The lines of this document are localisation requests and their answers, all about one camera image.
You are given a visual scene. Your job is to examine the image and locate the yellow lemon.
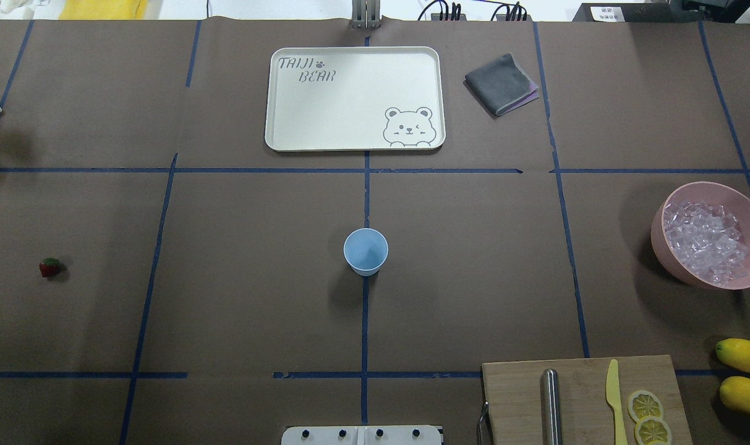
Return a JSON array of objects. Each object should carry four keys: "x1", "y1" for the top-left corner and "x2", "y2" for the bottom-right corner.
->
[
  {"x1": 718, "y1": 376, "x2": 750, "y2": 416},
  {"x1": 715, "y1": 338, "x2": 750, "y2": 373}
]

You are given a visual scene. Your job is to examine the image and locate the lemon slice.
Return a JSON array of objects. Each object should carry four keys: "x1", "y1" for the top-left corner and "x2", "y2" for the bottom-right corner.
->
[
  {"x1": 627, "y1": 389, "x2": 664, "y2": 423},
  {"x1": 634, "y1": 416, "x2": 673, "y2": 444}
]

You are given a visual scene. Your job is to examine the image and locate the pile of clear ice cubes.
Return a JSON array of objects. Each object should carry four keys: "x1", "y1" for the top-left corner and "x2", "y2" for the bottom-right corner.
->
[{"x1": 661, "y1": 200, "x2": 749, "y2": 286}]

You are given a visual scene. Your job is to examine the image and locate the upper yellow lemon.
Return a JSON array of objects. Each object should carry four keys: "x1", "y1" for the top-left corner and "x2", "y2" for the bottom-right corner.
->
[{"x1": 715, "y1": 338, "x2": 750, "y2": 373}]

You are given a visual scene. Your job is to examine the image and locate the bamboo cutting board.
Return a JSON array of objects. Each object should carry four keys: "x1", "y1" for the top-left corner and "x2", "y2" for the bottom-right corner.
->
[{"x1": 482, "y1": 355, "x2": 693, "y2": 444}]

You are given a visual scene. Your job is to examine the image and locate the white bear serving tray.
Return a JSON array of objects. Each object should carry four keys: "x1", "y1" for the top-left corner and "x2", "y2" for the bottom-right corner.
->
[{"x1": 264, "y1": 47, "x2": 446, "y2": 152}]

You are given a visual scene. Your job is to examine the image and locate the metal knife handle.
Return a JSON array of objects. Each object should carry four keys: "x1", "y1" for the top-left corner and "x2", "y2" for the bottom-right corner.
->
[{"x1": 541, "y1": 368, "x2": 563, "y2": 444}]

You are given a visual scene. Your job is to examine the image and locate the light blue plastic cup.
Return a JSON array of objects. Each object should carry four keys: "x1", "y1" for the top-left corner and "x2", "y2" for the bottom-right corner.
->
[{"x1": 343, "y1": 228, "x2": 389, "y2": 277}]

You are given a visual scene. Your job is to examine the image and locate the lower yellow lemon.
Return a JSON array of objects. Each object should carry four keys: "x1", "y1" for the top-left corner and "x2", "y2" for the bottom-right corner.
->
[{"x1": 718, "y1": 376, "x2": 750, "y2": 416}]

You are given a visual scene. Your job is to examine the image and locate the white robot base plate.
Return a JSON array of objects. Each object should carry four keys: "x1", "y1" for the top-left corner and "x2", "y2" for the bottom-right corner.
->
[{"x1": 281, "y1": 425, "x2": 445, "y2": 444}]

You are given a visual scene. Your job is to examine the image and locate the yellow cloth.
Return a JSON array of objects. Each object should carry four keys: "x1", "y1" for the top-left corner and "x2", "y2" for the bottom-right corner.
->
[{"x1": 59, "y1": 0, "x2": 148, "y2": 20}]

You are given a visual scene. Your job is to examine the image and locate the pink bowl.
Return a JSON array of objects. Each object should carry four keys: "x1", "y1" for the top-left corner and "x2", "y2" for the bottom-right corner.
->
[{"x1": 650, "y1": 181, "x2": 750, "y2": 291}]

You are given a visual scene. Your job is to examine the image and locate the aluminium frame post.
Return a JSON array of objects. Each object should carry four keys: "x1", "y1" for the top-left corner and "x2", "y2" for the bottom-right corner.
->
[{"x1": 351, "y1": 0, "x2": 382, "y2": 29}]

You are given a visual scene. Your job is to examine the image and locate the grey folded cloth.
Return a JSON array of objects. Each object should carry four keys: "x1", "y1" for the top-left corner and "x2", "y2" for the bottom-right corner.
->
[{"x1": 464, "y1": 53, "x2": 539, "y2": 117}]

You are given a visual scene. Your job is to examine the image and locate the black power strip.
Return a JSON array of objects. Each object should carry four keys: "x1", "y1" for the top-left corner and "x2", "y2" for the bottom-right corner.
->
[{"x1": 418, "y1": 1, "x2": 530, "y2": 22}]

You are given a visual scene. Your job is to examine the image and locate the red strawberry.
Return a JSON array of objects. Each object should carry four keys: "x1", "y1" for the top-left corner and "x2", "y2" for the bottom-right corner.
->
[{"x1": 38, "y1": 257, "x2": 62, "y2": 278}]

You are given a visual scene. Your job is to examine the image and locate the yellow plastic knife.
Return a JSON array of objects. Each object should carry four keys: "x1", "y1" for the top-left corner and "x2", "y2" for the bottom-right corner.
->
[{"x1": 605, "y1": 358, "x2": 628, "y2": 445}]

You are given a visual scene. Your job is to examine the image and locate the lemon slice lower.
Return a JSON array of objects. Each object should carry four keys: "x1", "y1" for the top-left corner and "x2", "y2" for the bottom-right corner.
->
[{"x1": 634, "y1": 416, "x2": 673, "y2": 444}]

